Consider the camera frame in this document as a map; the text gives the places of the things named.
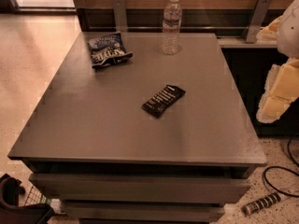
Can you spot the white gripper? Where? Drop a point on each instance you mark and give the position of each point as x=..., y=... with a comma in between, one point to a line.
x=290, y=34

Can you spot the blue chip bag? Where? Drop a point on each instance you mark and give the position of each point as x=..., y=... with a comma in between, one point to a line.
x=108, y=50

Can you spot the clear plastic water bottle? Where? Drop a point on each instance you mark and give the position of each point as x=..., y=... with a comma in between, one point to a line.
x=171, y=27

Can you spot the black snack bar wrapper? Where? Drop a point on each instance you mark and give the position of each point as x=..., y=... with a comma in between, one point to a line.
x=166, y=97

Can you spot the black white striped power strip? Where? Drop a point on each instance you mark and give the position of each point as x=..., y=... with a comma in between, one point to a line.
x=263, y=203

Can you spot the upper grey drawer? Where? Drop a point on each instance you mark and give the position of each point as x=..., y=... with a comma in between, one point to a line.
x=144, y=189

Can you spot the grey drawer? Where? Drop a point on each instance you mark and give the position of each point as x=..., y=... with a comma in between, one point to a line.
x=143, y=212
x=144, y=189

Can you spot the lower grey drawer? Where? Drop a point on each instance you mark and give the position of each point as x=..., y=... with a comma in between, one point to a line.
x=143, y=212

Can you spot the right grey metal bracket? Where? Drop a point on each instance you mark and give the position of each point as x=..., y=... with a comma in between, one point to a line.
x=256, y=20

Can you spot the grey metal bracket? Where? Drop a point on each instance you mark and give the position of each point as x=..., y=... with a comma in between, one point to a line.
x=256, y=20
x=120, y=15

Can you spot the left grey metal bracket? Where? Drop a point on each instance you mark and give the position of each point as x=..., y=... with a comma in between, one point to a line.
x=120, y=15

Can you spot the wire mesh basket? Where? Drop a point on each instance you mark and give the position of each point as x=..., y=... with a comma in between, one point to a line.
x=35, y=197

